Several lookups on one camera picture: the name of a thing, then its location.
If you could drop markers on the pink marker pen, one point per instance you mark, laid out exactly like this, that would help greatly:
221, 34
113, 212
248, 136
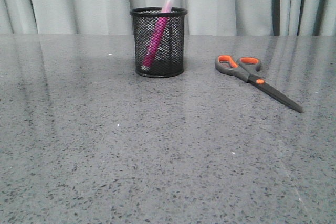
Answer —
157, 35

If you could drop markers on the grey orange scissors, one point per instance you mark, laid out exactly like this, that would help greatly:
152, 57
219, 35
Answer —
247, 69

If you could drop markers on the grey curtain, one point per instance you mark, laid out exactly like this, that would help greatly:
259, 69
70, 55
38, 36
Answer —
205, 17

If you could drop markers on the black mesh pen bin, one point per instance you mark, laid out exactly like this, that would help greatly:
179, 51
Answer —
169, 59

